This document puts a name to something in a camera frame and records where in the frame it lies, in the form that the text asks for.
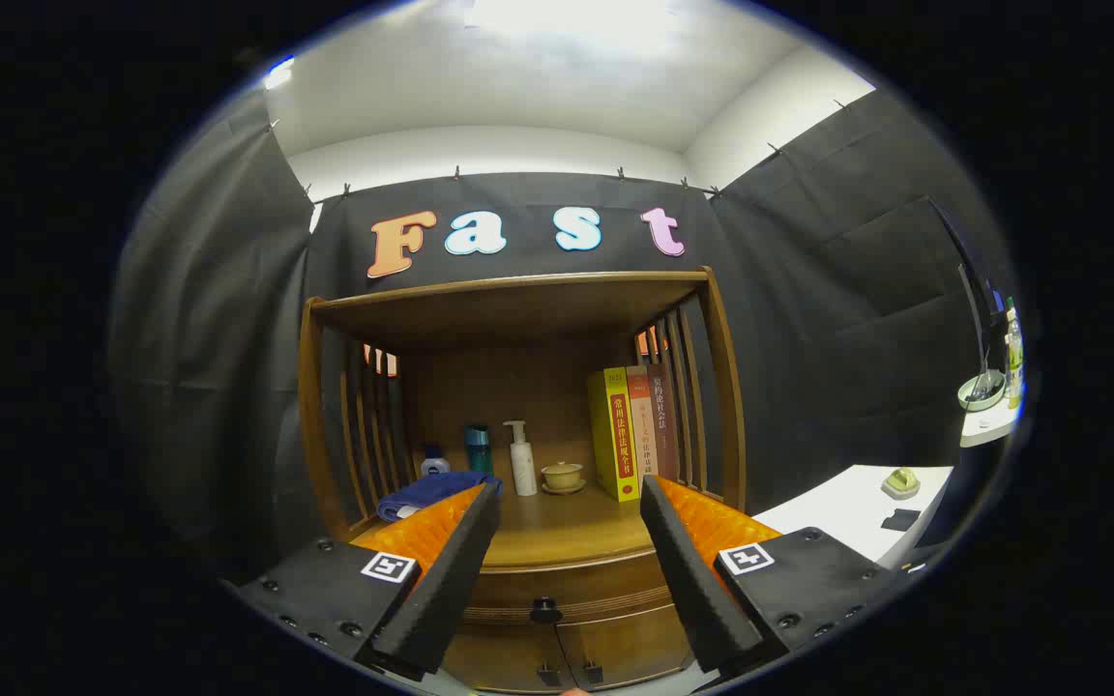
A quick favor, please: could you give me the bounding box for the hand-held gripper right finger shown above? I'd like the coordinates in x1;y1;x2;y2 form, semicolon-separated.
639;474;898;678

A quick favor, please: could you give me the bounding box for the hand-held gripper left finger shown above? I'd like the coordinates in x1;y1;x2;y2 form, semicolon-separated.
223;480;502;682

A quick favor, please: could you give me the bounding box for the wooden drawer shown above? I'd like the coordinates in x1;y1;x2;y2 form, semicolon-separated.
460;549;686;627

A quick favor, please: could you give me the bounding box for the wooden cabinet door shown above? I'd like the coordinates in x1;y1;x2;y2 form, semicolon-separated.
557;604;693;689
441;623;568;692

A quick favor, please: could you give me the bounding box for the wooden countertop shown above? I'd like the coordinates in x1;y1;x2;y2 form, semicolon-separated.
349;478;657;571

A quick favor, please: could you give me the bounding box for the wooden cabinet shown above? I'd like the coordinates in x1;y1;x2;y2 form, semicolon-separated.
298;269;749;692

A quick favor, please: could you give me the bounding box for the blue towel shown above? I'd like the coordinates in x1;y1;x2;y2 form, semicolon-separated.
376;471;503;525

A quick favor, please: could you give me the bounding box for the teal bottle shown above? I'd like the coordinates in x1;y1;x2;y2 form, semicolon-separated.
464;423;494;475

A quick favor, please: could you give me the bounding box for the white pump bottle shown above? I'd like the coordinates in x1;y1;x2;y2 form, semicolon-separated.
503;420;539;497

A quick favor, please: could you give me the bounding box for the white side table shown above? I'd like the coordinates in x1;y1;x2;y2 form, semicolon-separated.
755;464;954;571

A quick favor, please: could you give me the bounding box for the beige lidded teacup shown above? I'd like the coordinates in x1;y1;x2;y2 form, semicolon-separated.
541;461;587;496

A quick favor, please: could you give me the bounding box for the orange book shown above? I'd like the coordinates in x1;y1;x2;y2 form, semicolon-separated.
625;365;660;481

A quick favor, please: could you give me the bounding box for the yellow book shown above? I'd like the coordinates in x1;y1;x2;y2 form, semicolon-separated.
587;366;641;503

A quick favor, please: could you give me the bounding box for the brown book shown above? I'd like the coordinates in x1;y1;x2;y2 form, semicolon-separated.
647;362;682;481

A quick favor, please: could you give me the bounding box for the white stand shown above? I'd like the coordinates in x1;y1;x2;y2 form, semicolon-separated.
959;396;1022;448

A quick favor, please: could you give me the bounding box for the pale green bowl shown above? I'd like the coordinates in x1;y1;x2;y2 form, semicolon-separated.
957;369;1009;413

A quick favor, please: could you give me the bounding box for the green drink bottle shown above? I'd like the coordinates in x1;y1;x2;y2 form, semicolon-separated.
1004;298;1024;409

